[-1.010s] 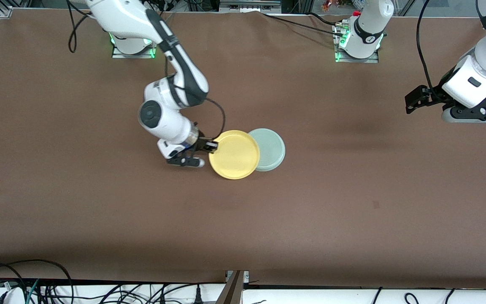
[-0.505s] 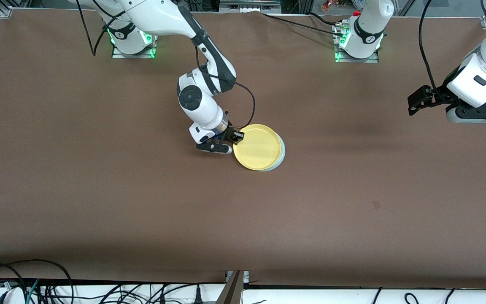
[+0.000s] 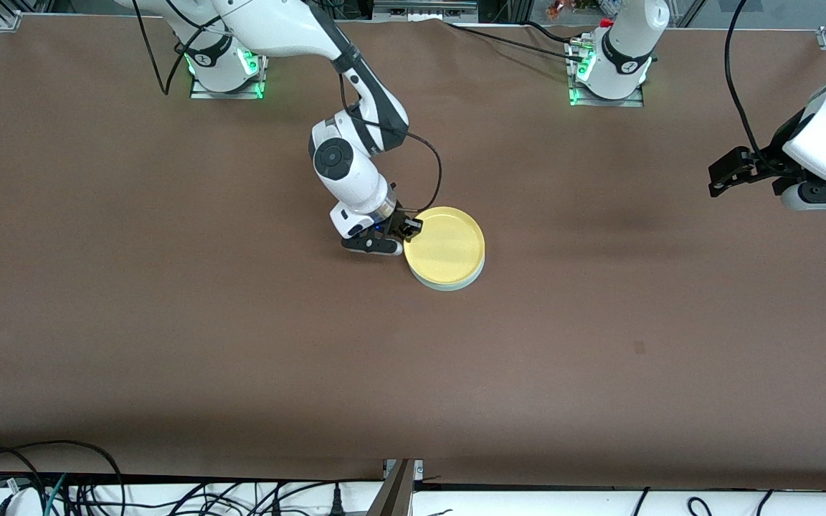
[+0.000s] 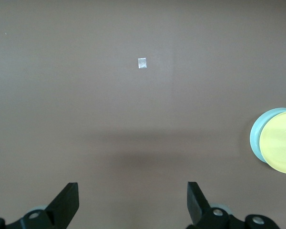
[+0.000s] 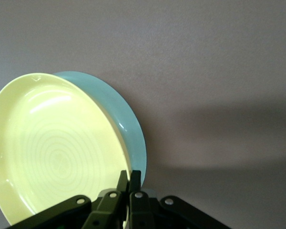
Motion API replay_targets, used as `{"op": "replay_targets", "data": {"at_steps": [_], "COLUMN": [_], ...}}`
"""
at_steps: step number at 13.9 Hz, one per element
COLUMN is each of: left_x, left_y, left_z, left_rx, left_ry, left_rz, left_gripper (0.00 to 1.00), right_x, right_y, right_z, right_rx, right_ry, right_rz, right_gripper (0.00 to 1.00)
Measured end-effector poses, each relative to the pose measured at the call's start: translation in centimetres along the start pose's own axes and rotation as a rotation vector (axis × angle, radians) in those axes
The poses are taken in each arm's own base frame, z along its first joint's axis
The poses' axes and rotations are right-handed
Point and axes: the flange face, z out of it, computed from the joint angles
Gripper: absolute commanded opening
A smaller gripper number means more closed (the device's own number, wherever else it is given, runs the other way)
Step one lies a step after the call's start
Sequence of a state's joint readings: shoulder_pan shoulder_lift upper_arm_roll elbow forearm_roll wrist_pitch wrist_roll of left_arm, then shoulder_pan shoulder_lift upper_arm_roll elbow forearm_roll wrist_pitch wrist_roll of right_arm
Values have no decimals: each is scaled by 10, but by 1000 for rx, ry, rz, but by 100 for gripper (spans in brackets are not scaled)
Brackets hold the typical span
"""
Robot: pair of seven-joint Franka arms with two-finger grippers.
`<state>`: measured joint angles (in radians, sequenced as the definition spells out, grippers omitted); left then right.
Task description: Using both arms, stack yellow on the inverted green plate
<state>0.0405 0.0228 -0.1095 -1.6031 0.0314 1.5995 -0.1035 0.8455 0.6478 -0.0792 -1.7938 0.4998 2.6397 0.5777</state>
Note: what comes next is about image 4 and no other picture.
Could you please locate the light green round plate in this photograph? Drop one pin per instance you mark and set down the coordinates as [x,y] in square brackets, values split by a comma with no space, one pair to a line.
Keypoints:
[255,136]

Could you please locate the brown table cover mat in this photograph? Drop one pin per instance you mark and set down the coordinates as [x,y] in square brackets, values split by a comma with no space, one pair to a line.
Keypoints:
[62,95]

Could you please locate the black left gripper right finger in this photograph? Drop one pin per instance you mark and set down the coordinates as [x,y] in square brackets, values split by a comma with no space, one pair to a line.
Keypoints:
[197,210]

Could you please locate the yellow round plate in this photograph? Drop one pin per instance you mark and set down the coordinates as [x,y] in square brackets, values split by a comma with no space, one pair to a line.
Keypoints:
[280,143]

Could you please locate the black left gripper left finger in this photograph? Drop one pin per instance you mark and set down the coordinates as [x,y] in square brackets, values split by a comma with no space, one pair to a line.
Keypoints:
[62,207]

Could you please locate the small clear tape piece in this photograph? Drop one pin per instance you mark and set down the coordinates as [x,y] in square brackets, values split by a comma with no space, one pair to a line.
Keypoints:
[142,63]

